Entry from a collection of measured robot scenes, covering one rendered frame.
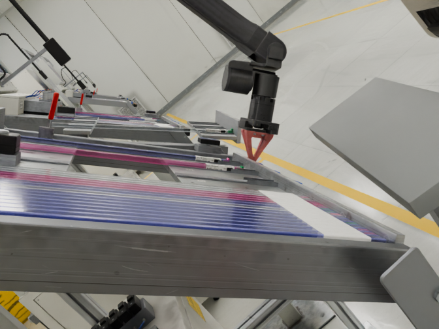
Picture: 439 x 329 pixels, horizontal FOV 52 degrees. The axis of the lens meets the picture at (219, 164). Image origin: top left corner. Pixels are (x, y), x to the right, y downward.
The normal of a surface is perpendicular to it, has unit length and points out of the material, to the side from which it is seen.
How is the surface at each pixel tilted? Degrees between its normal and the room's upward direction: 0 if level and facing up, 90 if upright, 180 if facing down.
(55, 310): 90
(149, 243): 90
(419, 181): 0
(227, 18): 84
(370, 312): 0
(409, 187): 0
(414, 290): 90
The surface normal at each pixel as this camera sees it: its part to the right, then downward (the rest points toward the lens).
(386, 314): -0.61, -0.74
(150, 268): 0.25, 0.17
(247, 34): 0.01, -0.06
